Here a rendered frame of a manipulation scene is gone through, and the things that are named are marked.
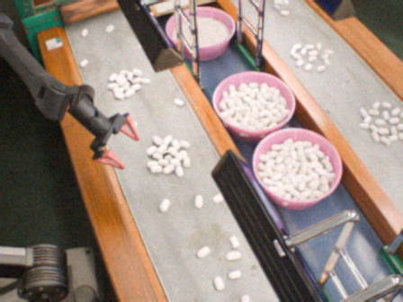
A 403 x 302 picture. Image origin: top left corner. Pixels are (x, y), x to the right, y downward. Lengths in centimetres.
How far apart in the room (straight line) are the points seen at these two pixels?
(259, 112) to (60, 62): 76
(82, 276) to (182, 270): 45
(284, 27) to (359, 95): 44
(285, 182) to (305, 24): 77
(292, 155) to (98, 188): 58
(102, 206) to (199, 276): 33
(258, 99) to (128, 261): 70
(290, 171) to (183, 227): 36
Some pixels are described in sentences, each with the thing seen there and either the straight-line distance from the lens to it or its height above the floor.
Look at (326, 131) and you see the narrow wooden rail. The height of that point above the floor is 76.
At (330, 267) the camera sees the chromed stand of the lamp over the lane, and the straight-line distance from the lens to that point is 111.
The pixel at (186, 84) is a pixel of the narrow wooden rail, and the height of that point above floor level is 76.
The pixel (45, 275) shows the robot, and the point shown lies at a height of 79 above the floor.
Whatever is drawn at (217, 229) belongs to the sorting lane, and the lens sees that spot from 128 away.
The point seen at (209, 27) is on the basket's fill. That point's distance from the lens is 188.
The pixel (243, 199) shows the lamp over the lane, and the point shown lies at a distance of 91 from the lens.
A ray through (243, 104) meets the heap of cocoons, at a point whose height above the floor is 73.
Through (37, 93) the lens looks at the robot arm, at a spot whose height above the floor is 109.
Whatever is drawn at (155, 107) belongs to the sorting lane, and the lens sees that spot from 156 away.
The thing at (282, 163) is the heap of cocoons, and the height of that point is 73.
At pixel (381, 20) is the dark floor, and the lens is 339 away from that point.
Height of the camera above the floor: 186
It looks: 52 degrees down
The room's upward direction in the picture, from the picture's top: 4 degrees counter-clockwise
